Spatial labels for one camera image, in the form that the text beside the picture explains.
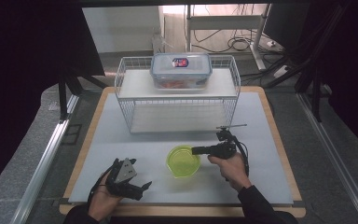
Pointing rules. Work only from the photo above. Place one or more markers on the black metal stand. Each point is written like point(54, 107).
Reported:
point(63, 99)
point(316, 93)

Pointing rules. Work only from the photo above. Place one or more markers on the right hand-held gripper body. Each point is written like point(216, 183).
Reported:
point(225, 149)

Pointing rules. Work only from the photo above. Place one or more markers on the aluminium rail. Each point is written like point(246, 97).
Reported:
point(335, 155)
point(43, 168)

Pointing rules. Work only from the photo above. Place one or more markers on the white table mat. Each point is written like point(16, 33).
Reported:
point(254, 124)

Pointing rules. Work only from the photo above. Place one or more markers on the dark curtain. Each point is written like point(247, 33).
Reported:
point(28, 62)
point(351, 62)

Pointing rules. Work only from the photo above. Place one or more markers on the clear container with blue lid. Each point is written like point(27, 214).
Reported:
point(181, 70)

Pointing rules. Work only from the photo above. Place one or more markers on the white plug adapter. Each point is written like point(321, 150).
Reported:
point(271, 43)

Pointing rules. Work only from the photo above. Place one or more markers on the person's left hand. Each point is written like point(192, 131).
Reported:
point(101, 202)

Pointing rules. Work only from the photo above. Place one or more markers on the person's right hand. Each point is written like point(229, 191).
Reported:
point(233, 171)

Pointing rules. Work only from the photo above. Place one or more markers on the green plastic bowl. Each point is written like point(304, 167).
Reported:
point(181, 163)

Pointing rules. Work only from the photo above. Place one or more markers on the white desk frame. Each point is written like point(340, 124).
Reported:
point(223, 21)

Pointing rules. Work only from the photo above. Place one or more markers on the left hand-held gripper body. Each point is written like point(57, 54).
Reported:
point(126, 174)

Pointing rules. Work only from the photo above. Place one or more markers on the white power strip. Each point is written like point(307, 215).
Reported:
point(281, 71)

